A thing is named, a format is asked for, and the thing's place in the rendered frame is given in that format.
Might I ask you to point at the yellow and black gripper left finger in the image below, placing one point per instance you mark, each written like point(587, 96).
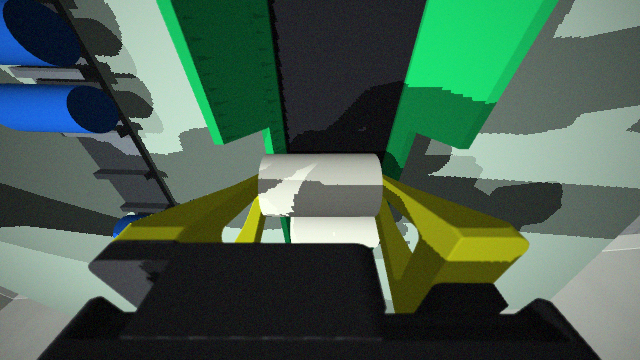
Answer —
point(203, 219)

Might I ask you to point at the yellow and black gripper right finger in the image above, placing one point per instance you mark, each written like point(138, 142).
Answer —
point(456, 244)

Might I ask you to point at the white cylinder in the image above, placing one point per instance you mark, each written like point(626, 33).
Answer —
point(361, 230)

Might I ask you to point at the blue cylinder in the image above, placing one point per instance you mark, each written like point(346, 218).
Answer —
point(124, 222)
point(56, 108)
point(31, 34)

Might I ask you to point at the grey cylinder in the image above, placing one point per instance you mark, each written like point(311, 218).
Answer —
point(320, 185)

